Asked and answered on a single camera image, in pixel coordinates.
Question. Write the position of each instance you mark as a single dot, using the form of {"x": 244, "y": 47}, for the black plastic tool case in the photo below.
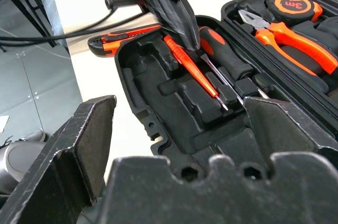
{"x": 163, "y": 107}

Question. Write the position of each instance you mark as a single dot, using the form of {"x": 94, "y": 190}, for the slim steel shaft screwdriver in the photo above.
{"x": 224, "y": 81}

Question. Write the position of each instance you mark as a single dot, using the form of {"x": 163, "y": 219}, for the orange tester pen screwdriver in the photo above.
{"x": 192, "y": 70}

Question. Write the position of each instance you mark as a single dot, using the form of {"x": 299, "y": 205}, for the silver robot body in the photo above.
{"x": 18, "y": 160}

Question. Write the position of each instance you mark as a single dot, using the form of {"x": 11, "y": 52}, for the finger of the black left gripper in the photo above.
{"x": 169, "y": 15}
{"x": 188, "y": 15}

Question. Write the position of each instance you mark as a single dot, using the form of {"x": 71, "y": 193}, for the black metal stand legs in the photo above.
{"x": 29, "y": 4}

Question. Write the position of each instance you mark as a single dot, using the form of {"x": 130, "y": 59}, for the orange black tape measure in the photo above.
{"x": 293, "y": 6}

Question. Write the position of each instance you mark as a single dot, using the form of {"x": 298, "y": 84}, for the orange black utility knife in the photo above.
{"x": 111, "y": 43}

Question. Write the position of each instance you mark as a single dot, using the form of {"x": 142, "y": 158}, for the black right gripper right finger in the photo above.
{"x": 280, "y": 126}

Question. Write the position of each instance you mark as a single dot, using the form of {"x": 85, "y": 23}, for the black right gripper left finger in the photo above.
{"x": 66, "y": 142}

